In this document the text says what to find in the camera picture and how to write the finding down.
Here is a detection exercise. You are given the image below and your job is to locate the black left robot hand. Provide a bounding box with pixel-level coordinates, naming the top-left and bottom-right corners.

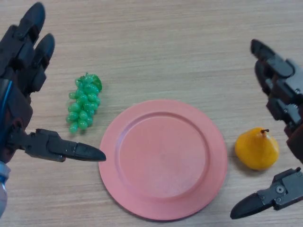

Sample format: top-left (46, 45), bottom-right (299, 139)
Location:
top-left (0, 2), bottom-right (107, 164)

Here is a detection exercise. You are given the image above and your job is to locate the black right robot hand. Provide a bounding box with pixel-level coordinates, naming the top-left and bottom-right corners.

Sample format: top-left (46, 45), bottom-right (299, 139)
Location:
top-left (230, 39), bottom-right (303, 220)

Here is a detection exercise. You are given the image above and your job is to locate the yellow pear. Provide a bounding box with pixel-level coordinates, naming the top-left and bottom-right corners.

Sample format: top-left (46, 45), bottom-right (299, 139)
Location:
top-left (234, 127), bottom-right (280, 171)

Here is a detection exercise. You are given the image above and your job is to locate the pink round plate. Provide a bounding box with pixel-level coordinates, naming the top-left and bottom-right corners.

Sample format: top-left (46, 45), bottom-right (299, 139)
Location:
top-left (98, 99), bottom-right (228, 222)

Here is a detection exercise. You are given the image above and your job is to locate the green grape bunch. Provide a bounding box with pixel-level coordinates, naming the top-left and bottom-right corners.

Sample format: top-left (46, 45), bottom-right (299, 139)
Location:
top-left (65, 72), bottom-right (103, 135)

